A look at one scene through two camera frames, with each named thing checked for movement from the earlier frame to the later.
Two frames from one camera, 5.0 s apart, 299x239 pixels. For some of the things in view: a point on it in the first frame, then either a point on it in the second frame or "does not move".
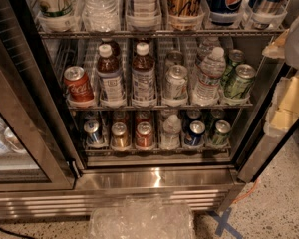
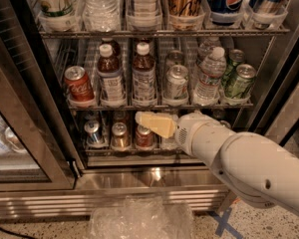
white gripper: x=298 y=43 -> x=188 y=128
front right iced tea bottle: x=144 y=79 does not move
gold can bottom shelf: x=120 y=137 does not move
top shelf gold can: x=183 y=0 does not move
